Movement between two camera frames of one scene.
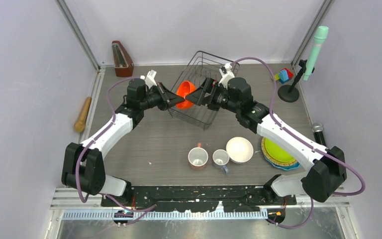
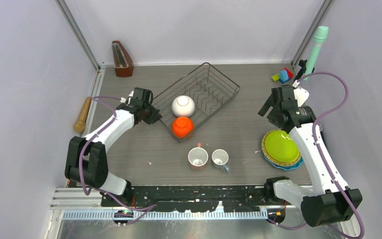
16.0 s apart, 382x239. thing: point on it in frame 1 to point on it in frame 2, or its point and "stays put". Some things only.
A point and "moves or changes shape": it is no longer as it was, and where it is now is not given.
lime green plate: x=276 y=151 stays put
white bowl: x=239 y=150 to x=183 y=106
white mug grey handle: x=220 y=159 stays put
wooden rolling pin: x=80 y=125 stays put
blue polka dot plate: x=286 y=168 stays put
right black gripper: x=197 y=96 to x=271 y=116
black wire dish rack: x=203 y=65 moves or changes shape
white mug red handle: x=197 y=157 stays put
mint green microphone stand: x=319 y=39 stays put
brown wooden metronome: x=124 y=66 stays put
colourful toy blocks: x=283 y=75 stays put
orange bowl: x=185 y=88 to x=182 y=127
